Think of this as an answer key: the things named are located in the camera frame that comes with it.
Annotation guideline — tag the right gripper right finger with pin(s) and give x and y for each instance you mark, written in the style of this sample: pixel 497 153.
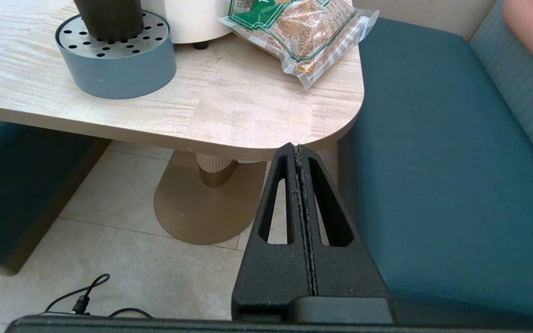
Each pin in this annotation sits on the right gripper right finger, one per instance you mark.
pixel 345 273

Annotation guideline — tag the blue bench with short bolster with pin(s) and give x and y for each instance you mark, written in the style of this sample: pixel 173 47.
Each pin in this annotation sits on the blue bench with short bolster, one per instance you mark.
pixel 456 185

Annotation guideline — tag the golden table pedestal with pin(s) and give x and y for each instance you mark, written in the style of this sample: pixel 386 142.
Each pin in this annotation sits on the golden table pedestal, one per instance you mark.
pixel 201 208

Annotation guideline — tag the black plastic cup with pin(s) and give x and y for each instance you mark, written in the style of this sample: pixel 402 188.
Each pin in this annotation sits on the black plastic cup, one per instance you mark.
pixel 109 18

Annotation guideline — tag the blue bench with long bolster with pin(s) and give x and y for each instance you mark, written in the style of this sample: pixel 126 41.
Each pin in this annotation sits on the blue bench with long bolster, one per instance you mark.
pixel 16 185

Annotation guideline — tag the large grey perforated drip tray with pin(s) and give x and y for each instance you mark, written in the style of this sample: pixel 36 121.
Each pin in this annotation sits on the large grey perforated drip tray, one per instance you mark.
pixel 118 74

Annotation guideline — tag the large dark tea dispenser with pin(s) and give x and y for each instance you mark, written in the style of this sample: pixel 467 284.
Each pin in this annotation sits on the large dark tea dispenser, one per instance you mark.
pixel 192 18

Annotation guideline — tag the green printed snack bag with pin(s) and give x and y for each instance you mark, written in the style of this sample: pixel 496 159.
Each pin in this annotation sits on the green printed snack bag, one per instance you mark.
pixel 303 32

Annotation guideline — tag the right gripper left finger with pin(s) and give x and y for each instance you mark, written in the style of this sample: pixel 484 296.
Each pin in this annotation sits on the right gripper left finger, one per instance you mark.
pixel 271 277

